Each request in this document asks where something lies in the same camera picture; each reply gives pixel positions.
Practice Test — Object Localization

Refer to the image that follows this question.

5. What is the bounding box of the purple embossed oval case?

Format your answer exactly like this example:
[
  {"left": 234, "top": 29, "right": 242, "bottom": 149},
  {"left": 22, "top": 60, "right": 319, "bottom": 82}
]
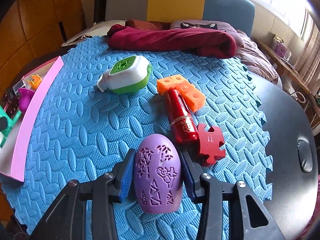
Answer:
[{"left": 133, "top": 134, "right": 183, "bottom": 214}]

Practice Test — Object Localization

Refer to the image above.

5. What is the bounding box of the green white plug-in device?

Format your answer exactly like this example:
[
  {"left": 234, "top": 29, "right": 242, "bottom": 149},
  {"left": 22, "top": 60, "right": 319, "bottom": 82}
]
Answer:
[{"left": 97, "top": 55, "right": 152, "bottom": 94}]

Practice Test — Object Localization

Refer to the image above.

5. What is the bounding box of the green plastic tube piece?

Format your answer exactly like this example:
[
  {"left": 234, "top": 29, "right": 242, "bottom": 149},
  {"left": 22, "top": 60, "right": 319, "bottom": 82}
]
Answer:
[{"left": 1, "top": 103, "right": 22, "bottom": 148}]

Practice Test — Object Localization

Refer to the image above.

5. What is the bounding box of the magenta plastic funnel cup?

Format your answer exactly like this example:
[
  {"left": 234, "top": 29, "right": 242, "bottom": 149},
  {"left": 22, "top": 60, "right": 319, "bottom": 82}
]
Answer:
[{"left": 18, "top": 88, "right": 35, "bottom": 113}]

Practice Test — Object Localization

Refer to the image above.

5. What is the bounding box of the small orange plastic piece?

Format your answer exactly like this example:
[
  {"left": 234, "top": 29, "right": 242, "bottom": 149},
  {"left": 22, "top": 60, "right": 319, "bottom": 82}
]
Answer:
[{"left": 27, "top": 74, "right": 42, "bottom": 90}]

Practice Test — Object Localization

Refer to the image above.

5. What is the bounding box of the dark brown pumpkin lid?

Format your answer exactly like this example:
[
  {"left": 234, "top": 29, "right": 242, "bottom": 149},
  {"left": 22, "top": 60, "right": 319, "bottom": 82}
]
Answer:
[{"left": 2, "top": 91, "right": 20, "bottom": 118}]

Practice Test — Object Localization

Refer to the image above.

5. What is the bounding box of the red puzzle block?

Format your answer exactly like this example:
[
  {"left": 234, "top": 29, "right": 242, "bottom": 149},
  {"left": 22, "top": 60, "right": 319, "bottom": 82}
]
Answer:
[{"left": 197, "top": 124, "right": 226, "bottom": 167}]

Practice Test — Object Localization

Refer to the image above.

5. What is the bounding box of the red metallic cylinder tube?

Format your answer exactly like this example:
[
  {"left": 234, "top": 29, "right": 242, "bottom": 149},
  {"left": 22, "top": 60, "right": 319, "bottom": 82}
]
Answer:
[{"left": 163, "top": 89, "right": 199, "bottom": 145}]

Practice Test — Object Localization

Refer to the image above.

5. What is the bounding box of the blue foam puzzle mat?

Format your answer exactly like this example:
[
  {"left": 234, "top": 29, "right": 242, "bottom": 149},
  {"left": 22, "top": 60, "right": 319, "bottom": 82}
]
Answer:
[{"left": 3, "top": 37, "right": 273, "bottom": 233}]

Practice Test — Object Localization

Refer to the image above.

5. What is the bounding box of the pink white tray box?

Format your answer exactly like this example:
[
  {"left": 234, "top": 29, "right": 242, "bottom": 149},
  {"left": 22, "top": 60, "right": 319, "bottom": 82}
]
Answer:
[{"left": 1, "top": 56, "right": 63, "bottom": 182}]

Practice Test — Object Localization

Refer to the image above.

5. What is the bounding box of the pink striped blanket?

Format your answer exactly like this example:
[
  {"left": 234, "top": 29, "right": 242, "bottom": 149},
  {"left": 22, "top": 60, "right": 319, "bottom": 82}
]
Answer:
[{"left": 235, "top": 30, "right": 279, "bottom": 85}]

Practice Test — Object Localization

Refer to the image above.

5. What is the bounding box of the maroon red cloth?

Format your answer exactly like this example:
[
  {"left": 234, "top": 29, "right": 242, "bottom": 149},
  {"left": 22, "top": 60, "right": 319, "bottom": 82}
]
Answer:
[{"left": 107, "top": 24, "right": 237, "bottom": 59}]

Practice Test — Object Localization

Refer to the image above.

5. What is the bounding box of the wooden side shelf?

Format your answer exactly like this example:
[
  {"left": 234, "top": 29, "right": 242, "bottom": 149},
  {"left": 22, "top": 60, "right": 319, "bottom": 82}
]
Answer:
[{"left": 253, "top": 38, "right": 319, "bottom": 129}]

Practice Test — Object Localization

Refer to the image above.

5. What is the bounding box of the white cloth bag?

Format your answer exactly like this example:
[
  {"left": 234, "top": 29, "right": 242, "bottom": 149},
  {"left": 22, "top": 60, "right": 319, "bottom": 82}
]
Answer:
[{"left": 61, "top": 20, "right": 125, "bottom": 47}]

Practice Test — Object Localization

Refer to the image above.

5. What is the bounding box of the pink cat pillow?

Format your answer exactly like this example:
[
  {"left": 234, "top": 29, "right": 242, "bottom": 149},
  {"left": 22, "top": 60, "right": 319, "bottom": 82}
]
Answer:
[{"left": 170, "top": 20, "right": 245, "bottom": 48}]

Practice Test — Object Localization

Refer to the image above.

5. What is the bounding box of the pink storage box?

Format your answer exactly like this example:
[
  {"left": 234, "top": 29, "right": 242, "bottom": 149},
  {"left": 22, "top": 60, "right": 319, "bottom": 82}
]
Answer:
[{"left": 271, "top": 34, "right": 292, "bottom": 61}]

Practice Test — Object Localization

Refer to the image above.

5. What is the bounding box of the pink curtain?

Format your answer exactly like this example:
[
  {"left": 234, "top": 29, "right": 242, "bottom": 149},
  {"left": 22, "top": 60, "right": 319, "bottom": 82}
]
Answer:
[{"left": 295, "top": 23, "right": 320, "bottom": 95}]

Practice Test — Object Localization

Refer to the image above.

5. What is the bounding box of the multicolour sofa backrest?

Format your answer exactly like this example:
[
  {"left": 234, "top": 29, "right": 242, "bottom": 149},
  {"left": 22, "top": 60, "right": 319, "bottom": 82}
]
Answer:
[{"left": 105, "top": 0, "right": 255, "bottom": 35}]

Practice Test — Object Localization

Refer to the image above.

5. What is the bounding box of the orange cube block chain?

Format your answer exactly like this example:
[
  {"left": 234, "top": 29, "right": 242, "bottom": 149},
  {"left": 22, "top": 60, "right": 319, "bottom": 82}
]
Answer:
[{"left": 156, "top": 74, "right": 207, "bottom": 113}]

